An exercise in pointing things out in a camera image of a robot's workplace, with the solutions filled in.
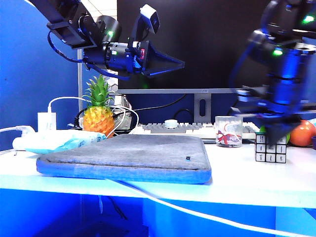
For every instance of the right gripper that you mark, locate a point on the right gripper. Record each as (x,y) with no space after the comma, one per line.
(279,111)

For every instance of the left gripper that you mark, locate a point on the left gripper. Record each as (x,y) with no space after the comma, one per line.
(137,59)

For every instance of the Rubik's cube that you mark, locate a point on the Rubik's cube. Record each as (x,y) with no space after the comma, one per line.
(261,155)

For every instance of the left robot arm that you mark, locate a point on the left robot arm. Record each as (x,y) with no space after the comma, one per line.
(74,22)

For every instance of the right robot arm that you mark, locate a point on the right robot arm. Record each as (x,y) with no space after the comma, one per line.
(286,61)

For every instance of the green apple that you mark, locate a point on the green apple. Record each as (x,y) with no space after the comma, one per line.
(262,129)

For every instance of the orange fruit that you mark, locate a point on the orange fruit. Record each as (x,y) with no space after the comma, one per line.
(303,134)

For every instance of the teal patterned bag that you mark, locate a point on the teal patterned bag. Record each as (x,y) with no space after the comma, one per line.
(313,121)

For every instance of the clear glass cup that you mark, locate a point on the clear glass cup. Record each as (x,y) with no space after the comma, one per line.
(228,130)

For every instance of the black computer monitor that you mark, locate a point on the black computer monitor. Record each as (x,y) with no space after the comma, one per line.
(209,37)

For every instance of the grey monitor stand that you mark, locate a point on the grey monitor stand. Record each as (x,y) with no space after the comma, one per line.
(196,108)

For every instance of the silver honeycomb ornament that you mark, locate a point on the silver honeycomb ornament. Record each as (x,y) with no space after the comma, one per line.
(122,103)

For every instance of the white and grey keyboard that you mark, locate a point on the white and grey keyboard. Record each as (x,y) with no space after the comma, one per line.
(158,128)

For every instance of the toy pineapple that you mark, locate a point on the toy pineapple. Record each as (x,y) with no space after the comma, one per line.
(97,118)

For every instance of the grey felt laptop sleeve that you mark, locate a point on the grey felt laptop sleeve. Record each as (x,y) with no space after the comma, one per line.
(128,155)

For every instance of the white charger block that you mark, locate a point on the white charger block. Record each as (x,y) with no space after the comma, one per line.
(46,122)

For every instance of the light blue tissue pack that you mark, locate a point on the light blue tissue pack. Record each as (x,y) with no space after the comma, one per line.
(56,142)

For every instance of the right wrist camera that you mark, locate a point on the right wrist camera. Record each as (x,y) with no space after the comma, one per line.
(248,95)

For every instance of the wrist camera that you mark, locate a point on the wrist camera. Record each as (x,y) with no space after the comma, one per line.
(248,95)
(150,14)

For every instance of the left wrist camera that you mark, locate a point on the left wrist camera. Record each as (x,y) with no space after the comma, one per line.
(150,14)

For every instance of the grey partition post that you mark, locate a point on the grey partition post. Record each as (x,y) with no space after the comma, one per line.
(79,86)

